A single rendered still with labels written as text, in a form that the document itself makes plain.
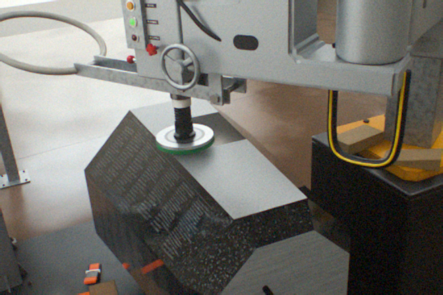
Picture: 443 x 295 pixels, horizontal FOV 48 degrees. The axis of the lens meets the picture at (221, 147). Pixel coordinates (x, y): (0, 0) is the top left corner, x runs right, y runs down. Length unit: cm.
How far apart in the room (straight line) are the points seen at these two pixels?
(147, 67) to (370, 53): 74
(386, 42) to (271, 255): 66
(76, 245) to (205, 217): 152
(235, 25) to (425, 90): 86
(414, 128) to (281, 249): 87
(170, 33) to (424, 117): 104
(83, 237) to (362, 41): 212
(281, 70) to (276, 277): 61
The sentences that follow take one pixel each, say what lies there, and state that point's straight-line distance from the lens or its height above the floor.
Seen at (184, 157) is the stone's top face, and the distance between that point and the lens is 183.
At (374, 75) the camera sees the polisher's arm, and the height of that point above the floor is 127.
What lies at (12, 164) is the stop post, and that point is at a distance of 379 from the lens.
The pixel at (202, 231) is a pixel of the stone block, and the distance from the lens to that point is 154.
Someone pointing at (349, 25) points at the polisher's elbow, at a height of 139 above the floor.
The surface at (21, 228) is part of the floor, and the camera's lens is 328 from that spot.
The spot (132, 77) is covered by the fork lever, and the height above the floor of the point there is 115.
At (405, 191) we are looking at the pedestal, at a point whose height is 74.
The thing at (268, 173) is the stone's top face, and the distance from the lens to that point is 169.
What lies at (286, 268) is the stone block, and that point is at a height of 70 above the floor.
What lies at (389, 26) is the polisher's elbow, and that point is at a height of 139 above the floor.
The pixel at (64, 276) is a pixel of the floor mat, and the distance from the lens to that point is 277.
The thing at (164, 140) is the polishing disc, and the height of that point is 93.
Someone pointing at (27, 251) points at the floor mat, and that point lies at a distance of 304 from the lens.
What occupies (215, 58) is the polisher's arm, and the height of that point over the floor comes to 126.
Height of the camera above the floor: 169
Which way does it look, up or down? 26 degrees down
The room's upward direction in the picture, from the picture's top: 3 degrees counter-clockwise
